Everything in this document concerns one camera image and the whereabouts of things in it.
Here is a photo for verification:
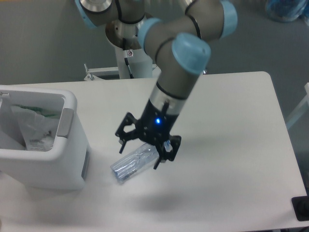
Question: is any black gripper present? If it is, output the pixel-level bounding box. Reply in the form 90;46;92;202
114;98;182;170

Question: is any clear plastic water bottle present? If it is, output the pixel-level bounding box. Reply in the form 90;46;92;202
110;143;159;184

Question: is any white and green plastic bag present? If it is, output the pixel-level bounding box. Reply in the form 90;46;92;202
11;105;61;152

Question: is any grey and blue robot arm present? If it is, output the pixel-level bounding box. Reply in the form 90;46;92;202
75;0;238;164

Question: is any white rectangular trash can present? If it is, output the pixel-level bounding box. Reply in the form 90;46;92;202
0;85;90;190

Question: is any black device at table edge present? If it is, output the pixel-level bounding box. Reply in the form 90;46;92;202
291;196;309;221

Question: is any blue plastic bag on floor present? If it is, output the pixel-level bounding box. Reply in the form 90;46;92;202
265;0;309;23

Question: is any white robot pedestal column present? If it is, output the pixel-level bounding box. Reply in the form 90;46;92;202
105;16;157;79

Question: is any black cable on pedestal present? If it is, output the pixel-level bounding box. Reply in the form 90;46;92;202
122;37;134;79

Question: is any white metal base frame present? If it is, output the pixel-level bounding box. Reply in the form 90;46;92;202
83;63;208;81

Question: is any white frame at right edge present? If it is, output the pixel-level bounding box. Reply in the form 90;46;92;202
286;83;309;130

